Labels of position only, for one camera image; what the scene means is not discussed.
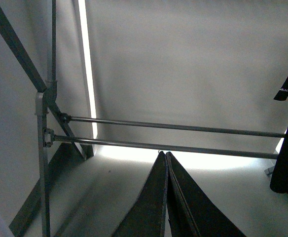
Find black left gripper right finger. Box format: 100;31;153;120
166;152;244;237

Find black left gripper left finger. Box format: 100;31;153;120
112;152;168;237

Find dark diagonal ceiling beam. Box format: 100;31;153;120
0;6;94;159

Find ceiling light strip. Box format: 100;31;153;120
77;0;98;139

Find lower grey rack rail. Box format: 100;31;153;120
43;128;278;159

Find grey rack rail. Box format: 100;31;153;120
60;113;286;138
43;128;278;159

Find upper grey rack rail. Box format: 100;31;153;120
60;113;286;138

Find grey rack upright frame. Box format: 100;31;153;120
35;0;57;237

